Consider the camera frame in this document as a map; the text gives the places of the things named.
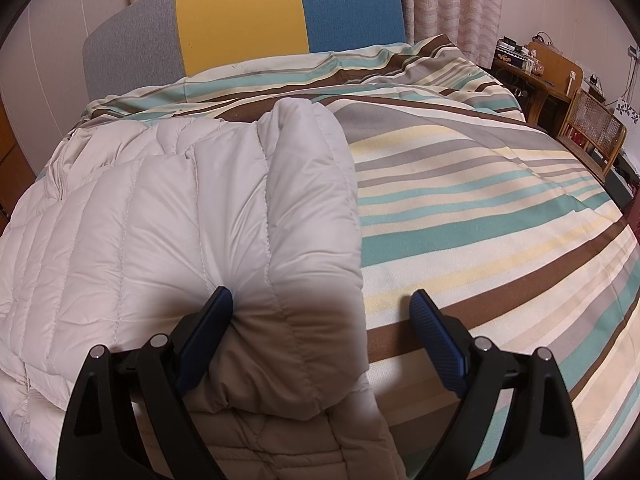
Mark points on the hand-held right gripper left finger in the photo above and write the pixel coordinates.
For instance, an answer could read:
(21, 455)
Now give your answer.
(210, 330)

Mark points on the wooden desk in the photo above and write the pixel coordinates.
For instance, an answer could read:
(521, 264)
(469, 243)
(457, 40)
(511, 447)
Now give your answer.
(520, 80)

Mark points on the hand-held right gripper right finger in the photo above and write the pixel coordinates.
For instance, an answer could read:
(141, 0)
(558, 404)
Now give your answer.
(435, 340)

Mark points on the wooden rattan chair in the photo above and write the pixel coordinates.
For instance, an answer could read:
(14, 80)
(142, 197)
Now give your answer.
(592, 120)

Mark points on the grey yellow blue headboard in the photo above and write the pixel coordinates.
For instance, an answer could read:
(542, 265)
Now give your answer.
(240, 20)

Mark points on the white down jacket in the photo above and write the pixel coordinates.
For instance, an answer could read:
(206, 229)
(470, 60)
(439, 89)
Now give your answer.
(200, 220)

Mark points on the striped blanket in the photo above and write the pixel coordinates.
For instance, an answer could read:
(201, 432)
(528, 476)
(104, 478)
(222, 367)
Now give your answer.
(475, 210)

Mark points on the blue tin box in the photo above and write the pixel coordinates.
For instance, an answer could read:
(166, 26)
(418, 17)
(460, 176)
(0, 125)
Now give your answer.
(509, 54)

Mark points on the wooden wardrobe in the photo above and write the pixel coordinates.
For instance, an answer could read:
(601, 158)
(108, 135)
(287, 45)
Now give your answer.
(12, 160)

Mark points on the white bag with flower print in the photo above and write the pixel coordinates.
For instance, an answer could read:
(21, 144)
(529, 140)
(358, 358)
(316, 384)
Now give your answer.
(625, 110)

